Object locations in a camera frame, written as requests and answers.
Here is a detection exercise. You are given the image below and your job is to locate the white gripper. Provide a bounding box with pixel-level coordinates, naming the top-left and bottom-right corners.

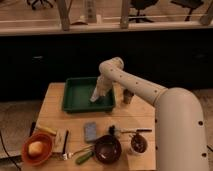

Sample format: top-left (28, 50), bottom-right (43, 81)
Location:
top-left (90, 75), bottom-right (113, 102)

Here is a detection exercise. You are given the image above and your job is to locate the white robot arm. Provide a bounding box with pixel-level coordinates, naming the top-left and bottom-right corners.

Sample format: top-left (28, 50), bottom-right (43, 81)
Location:
top-left (91, 57), bottom-right (210, 171)

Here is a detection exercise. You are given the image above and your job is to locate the green plastic tray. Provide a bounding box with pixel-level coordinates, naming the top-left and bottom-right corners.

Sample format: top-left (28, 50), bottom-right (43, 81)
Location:
top-left (62, 77), bottom-right (116, 113)

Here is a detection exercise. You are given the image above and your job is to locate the small metal cup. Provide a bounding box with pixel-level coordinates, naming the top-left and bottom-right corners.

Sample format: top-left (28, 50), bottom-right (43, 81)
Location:
top-left (123, 89), bottom-right (134, 104)

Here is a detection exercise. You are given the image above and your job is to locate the dark brown bowl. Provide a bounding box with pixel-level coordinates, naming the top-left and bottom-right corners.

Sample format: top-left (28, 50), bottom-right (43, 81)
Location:
top-left (94, 135), bottom-right (122, 164)

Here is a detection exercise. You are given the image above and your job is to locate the black marker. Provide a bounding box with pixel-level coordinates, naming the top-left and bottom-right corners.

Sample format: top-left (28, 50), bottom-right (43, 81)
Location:
top-left (62, 130), bottom-right (69, 155)

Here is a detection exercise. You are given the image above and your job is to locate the white mug with brown inside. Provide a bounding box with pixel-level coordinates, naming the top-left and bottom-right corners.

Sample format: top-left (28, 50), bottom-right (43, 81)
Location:
top-left (130, 133), bottom-right (148, 155)

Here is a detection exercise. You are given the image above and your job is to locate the silver fork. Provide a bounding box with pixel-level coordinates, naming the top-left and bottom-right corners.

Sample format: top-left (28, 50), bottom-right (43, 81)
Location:
top-left (62, 145), bottom-right (93, 160)

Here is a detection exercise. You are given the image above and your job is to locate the green cucumber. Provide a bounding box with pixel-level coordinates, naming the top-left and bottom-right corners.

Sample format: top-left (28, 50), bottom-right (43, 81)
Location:
top-left (75, 151), bottom-right (93, 165)

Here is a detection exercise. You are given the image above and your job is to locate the orange bowl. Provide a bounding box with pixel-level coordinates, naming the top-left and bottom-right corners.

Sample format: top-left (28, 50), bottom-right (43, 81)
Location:
top-left (21, 132), bottom-right (53, 166)

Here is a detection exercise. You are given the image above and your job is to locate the black office chair right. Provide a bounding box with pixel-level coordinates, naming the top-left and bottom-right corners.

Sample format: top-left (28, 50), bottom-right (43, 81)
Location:
top-left (129, 0), bottom-right (158, 23)

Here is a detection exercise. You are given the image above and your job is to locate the black office chair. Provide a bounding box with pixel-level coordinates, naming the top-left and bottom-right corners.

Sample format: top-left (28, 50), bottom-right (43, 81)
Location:
top-left (129, 0), bottom-right (158, 23)
top-left (26, 0), bottom-right (53, 10)

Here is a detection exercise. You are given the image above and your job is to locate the yellow round fruit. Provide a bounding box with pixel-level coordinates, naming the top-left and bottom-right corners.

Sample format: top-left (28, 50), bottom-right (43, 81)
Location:
top-left (28, 141), bottom-right (44, 157)

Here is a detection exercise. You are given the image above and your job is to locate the black office chair left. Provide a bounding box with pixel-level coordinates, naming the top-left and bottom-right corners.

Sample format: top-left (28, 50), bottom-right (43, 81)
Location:
top-left (26, 0), bottom-right (53, 10)

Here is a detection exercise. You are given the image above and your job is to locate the black handled brush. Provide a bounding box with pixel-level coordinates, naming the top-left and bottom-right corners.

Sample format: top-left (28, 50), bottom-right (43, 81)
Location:
top-left (108, 125), bottom-right (153, 137)

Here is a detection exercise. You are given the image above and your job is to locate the black cable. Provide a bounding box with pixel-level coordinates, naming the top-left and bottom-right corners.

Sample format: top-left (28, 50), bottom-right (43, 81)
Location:
top-left (0, 130), bottom-right (22, 171)

